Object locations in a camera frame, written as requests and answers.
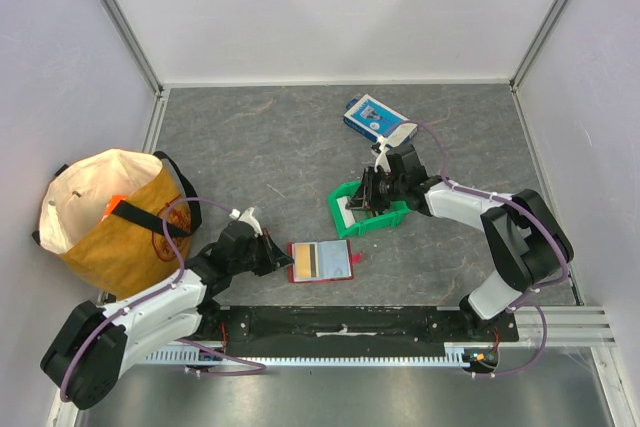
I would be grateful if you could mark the grey slotted cable duct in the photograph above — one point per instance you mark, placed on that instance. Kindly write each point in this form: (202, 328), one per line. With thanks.
(175, 355)

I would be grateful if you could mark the brown paper tote bag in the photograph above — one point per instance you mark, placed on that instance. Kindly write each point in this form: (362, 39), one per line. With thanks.
(136, 246)

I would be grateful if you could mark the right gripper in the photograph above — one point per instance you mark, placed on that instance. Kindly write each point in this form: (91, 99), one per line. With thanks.
(373, 190)

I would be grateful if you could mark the gold credit card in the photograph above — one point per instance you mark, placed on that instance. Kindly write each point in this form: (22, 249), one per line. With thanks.
(305, 261)

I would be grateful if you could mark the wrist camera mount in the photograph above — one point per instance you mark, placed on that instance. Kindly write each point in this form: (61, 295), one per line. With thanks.
(380, 149)
(248, 216)

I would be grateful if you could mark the orange item in bag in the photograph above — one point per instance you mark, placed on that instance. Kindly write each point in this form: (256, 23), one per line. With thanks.
(114, 201)

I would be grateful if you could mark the blue white product box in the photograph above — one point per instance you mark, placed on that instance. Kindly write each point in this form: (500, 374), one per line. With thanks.
(373, 119)

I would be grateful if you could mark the red card holder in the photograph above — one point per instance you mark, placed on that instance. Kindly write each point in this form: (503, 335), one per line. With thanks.
(336, 261)

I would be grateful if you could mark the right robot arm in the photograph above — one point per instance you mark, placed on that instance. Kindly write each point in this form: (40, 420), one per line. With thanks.
(529, 249)

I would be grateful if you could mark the white credit card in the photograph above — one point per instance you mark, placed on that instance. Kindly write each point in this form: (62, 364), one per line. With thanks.
(350, 217)

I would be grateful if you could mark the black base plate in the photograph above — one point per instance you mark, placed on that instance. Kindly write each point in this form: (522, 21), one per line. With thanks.
(235, 324)

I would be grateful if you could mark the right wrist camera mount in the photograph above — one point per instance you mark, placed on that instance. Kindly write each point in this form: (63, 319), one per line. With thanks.
(380, 149)

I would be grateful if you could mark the green plastic bin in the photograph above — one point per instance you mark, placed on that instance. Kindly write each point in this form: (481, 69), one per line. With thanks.
(390, 218)

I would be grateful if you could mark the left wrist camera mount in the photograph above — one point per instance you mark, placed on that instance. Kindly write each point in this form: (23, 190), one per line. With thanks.
(248, 216)

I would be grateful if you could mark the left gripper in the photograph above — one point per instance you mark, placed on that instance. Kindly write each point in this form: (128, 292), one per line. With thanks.
(275, 258)

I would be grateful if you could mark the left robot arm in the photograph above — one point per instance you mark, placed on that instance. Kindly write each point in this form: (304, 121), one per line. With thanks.
(97, 345)

